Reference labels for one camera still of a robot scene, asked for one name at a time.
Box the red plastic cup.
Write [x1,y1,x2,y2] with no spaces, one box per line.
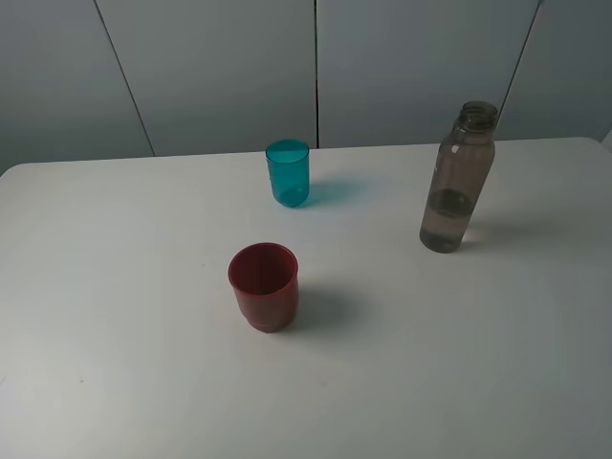
[228,242,299,333]

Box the smoky transparent plastic bottle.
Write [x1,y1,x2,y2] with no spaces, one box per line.
[420,101,498,253]

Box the teal transparent plastic cup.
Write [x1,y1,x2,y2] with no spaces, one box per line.
[265,140,310,208]

